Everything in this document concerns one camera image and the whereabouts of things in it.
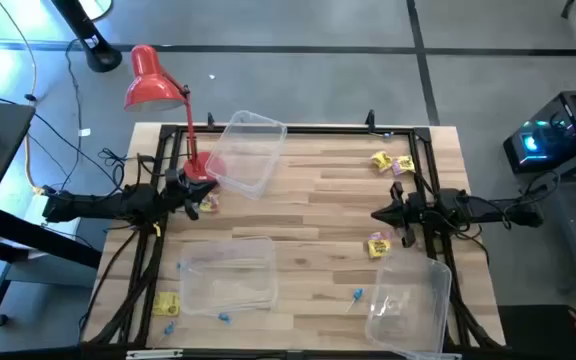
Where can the black lit computer tower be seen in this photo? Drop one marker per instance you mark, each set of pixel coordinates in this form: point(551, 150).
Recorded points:
point(548, 135)

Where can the black floor case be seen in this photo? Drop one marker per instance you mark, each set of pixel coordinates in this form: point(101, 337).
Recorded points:
point(543, 332)

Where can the clear plastic bin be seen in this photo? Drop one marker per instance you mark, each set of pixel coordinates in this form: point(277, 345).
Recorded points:
point(228, 275)
point(248, 150)
point(408, 310)

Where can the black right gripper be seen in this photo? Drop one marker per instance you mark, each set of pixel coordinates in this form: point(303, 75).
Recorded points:
point(410, 212)

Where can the white floor tag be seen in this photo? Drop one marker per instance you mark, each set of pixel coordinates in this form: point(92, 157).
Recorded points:
point(84, 132)

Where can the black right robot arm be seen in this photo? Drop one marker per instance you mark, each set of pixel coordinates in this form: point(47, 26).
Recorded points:
point(488, 210)

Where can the blue lollipop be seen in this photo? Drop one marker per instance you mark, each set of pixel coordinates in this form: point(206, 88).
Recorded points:
point(357, 293)
point(224, 317)
point(169, 328)

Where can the black frame clamp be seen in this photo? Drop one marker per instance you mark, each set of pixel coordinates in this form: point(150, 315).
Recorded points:
point(210, 120)
point(370, 119)

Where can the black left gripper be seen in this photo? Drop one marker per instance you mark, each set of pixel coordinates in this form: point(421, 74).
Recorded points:
point(178, 192)

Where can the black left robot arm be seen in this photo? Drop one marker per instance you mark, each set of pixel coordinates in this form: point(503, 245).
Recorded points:
point(93, 205)

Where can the black aluminium table frame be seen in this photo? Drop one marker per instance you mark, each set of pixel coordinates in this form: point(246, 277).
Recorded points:
point(318, 131)

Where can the white metal bracket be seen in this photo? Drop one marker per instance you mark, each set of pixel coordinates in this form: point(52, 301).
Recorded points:
point(153, 354)

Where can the red desk lamp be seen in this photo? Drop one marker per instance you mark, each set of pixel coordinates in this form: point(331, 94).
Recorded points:
point(150, 85)

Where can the black stand base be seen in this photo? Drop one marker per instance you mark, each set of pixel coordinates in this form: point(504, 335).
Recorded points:
point(99, 55)

